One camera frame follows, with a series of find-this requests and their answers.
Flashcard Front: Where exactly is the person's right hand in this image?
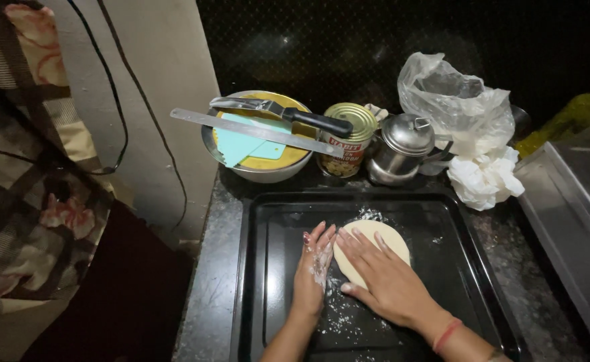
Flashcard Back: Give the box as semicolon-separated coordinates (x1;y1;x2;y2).
334;227;452;336

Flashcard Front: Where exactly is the person's left hand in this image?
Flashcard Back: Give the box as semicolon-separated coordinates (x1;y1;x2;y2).
293;221;337;318

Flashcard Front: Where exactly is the round dough disc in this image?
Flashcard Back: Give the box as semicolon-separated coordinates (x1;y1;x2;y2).
332;219;412;291

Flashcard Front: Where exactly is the scattered white flour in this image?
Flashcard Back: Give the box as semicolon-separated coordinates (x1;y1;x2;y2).
320;205;444;362

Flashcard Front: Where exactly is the black baking tray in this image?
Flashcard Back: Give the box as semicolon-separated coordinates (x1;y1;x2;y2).
229;188;528;362

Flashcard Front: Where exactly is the red wrist thread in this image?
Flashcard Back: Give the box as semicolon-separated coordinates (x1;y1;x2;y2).
431;317;464;355

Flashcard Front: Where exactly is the steel mixing bowl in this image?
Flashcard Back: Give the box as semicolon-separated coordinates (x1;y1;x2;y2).
200;90;322;185

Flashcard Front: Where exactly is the tin can with gold lid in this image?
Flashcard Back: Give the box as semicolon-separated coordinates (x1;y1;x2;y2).
316;102;379;179

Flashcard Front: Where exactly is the yellow round plate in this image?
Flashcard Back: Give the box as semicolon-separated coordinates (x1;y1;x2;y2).
211;93;319;172

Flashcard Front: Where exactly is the small steel kettle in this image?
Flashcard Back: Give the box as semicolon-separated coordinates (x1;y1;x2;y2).
365;113;455;187

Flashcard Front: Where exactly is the crumpled white plastic bag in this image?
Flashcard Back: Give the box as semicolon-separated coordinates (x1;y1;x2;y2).
446;145;526;212

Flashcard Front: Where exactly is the teal plastic dough scraper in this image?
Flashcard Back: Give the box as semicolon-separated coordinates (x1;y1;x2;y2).
217;113;293;169

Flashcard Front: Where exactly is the long steel palette knife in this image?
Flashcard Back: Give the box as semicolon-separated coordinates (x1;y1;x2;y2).
169;107;345;157

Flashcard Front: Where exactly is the small crumpled white paper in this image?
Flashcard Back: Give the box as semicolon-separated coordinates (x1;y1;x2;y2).
364;103;390;123

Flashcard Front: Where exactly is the clear plastic bag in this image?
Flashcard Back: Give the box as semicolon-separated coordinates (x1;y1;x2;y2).
396;51;516;163

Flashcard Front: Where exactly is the steel stove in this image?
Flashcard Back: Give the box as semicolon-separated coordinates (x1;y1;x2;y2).
513;135;590;361

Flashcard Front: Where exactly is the yellow green plastic packet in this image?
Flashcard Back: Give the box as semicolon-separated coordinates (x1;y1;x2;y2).
513;79;590;160

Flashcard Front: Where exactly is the checked floral curtain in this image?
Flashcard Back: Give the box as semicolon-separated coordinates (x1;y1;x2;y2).
0;0;117;322

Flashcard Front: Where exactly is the black handled steel spatula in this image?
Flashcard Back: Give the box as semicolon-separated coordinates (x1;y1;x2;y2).
209;96;355;139

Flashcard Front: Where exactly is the black cable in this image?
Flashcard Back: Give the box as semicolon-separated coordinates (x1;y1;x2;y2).
94;0;189;232
0;0;130;176

